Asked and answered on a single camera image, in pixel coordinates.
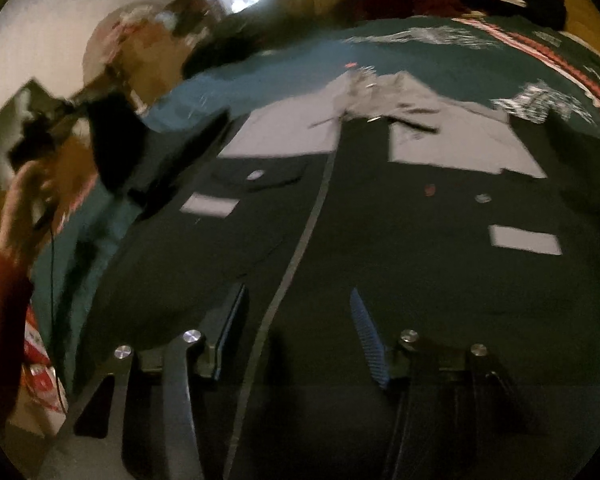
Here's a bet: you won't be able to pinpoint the wooden headboard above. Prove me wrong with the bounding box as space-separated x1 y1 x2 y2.
562 0 600 73

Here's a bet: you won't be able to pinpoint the teal printed bed cover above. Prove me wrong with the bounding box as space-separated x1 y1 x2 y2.
30 15 600 401

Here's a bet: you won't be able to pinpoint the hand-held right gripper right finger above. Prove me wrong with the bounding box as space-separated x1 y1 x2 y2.
349 287 536 480

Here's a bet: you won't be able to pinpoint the person's left hand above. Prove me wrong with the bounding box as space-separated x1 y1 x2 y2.
0 159 62 267

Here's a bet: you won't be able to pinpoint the person's left forearm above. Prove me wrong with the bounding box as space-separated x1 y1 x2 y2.
0 249 36 443

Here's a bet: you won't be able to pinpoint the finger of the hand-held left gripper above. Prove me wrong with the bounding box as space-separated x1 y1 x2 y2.
129 109 231 222
86 101 149 194

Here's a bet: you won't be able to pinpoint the black and grey jacket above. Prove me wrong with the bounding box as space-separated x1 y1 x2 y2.
75 71 600 480

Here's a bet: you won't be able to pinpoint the cardboard box with red print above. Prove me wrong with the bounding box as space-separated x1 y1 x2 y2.
102 25 191 111

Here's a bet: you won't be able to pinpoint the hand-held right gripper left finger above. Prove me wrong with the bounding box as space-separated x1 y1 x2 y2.
35 282 251 480

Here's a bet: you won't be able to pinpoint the black clothing heap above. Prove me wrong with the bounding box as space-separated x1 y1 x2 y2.
180 12 276 80

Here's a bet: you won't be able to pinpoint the red printed packages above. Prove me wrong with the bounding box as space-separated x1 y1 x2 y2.
21 304 70 418

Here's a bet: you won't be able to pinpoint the round board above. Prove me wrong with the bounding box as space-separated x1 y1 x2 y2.
81 1 181 92

